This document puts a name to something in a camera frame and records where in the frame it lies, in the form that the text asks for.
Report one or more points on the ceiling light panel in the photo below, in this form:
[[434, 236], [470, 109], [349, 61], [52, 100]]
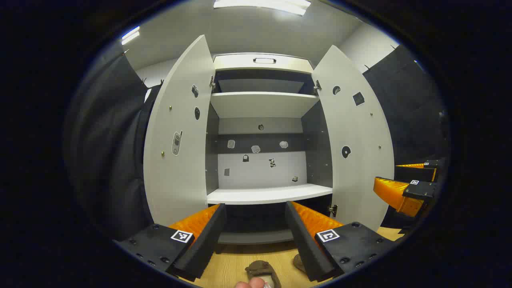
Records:
[[130, 35], [264, 4]]

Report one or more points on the brown fuzzy shoe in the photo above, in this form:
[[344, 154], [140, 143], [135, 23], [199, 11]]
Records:
[[298, 263], [260, 267]]

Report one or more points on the white shoe cabinet door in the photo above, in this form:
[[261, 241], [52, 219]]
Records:
[[180, 184], [356, 128]]

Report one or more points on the white shoe cabinet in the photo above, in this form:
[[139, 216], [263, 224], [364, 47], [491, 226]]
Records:
[[260, 172]]

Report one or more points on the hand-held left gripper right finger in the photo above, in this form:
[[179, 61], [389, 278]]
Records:
[[304, 248]]

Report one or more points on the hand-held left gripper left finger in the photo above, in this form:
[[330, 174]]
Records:
[[204, 244]]

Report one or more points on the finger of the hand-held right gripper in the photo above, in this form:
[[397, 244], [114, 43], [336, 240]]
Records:
[[414, 174], [420, 190]]

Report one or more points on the black backdrop cloth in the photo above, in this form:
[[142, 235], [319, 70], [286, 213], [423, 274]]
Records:
[[412, 116], [108, 152]]

